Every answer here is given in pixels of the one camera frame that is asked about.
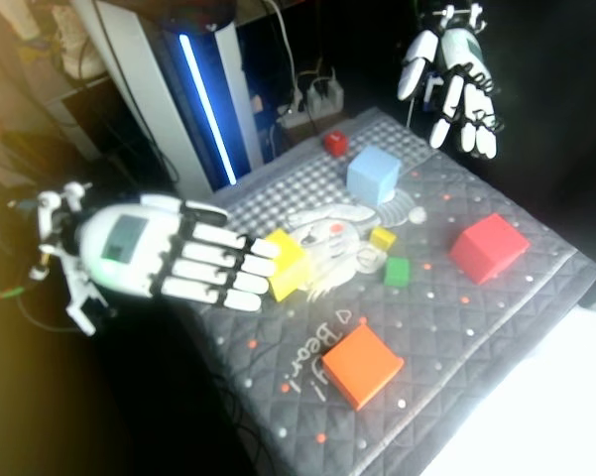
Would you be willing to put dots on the white tower with blue light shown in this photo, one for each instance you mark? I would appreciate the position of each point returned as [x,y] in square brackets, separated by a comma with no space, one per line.
[178,99]

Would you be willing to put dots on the small yellow cube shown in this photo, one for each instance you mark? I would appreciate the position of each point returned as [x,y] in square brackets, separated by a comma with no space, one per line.
[383,238]

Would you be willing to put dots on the small red cube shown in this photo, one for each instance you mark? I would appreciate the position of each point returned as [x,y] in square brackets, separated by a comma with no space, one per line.
[335,144]

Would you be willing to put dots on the grey quilt with bear print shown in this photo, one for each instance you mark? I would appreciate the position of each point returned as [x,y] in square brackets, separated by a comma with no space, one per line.
[426,317]

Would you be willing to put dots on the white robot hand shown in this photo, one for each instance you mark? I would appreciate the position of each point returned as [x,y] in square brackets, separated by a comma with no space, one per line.
[114,238]
[468,94]

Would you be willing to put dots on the white power strip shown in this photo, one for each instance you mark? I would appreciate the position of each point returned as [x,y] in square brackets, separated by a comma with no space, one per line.
[323,95]

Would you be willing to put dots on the small green cube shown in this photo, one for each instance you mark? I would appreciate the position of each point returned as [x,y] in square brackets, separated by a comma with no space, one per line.
[396,272]

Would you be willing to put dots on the large yellow cube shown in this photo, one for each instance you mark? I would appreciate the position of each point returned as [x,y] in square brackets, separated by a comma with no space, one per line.
[290,268]

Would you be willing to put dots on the large orange cube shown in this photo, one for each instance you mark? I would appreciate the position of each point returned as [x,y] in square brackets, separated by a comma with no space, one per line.
[362,367]

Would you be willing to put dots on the large red cube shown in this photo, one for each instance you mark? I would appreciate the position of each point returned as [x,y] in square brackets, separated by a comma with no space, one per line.
[488,248]

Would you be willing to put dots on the light blue cube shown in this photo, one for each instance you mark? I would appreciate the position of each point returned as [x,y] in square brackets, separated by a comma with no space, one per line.
[374,173]

